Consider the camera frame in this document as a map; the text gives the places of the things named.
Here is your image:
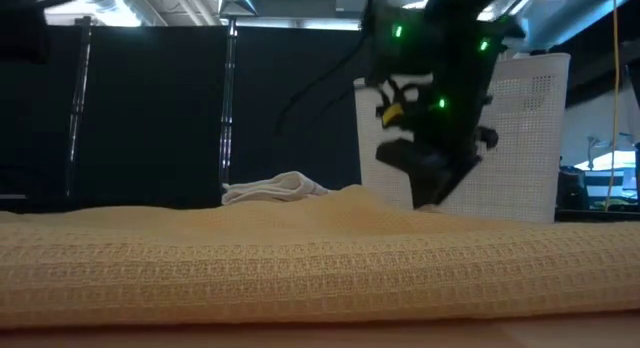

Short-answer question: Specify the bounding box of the black round device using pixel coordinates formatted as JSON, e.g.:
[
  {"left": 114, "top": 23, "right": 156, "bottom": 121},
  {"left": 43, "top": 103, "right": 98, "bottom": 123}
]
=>
[{"left": 556, "top": 165, "right": 590, "bottom": 213}]

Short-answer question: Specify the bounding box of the black slanted beam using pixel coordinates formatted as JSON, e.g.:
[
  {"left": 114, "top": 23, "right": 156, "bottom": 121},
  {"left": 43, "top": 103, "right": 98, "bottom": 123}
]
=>
[{"left": 563, "top": 35, "right": 640, "bottom": 107}]

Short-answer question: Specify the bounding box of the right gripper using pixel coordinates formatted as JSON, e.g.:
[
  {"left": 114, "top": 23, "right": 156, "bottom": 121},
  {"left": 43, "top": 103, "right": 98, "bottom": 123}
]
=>
[{"left": 364, "top": 0, "right": 501, "bottom": 209}]

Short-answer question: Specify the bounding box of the white plastic basket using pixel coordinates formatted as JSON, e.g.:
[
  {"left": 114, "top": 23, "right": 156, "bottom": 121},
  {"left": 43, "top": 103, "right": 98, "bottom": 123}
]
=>
[{"left": 353, "top": 51, "right": 572, "bottom": 224}]

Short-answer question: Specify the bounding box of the plain yellow towel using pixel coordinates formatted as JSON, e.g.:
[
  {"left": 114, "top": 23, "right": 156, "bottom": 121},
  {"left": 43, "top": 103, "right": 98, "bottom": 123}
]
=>
[{"left": 0, "top": 184, "right": 640, "bottom": 330}]

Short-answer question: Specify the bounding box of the right gripper looped cable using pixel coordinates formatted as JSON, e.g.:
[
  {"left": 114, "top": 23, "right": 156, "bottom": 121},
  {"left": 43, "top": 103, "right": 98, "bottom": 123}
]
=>
[{"left": 273, "top": 17, "right": 374, "bottom": 137}]

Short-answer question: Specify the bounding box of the black aluminium table frame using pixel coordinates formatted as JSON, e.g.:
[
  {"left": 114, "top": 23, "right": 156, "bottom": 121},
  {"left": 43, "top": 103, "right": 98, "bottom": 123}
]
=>
[{"left": 553, "top": 207, "right": 640, "bottom": 224}]

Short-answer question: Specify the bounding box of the black partition panel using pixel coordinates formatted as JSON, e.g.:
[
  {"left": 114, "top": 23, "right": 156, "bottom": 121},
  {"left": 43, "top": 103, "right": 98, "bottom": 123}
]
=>
[
  {"left": 219, "top": 17, "right": 374, "bottom": 194},
  {"left": 74, "top": 17, "right": 234, "bottom": 213},
  {"left": 0, "top": 17, "right": 84, "bottom": 213}
]

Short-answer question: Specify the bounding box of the yellow cable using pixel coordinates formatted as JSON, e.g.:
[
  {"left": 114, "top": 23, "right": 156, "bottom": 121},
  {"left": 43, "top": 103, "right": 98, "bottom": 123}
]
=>
[{"left": 604, "top": 0, "right": 621, "bottom": 213}]

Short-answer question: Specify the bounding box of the silver ventilation duct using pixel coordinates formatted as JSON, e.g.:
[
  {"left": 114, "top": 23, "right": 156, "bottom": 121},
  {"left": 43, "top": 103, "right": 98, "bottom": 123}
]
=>
[{"left": 214, "top": 0, "right": 261, "bottom": 18}]

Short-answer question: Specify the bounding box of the white striped towel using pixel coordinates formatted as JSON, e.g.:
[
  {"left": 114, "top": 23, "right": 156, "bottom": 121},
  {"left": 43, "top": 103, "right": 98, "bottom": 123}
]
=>
[{"left": 221, "top": 170, "right": 332, "bottom": 207}]

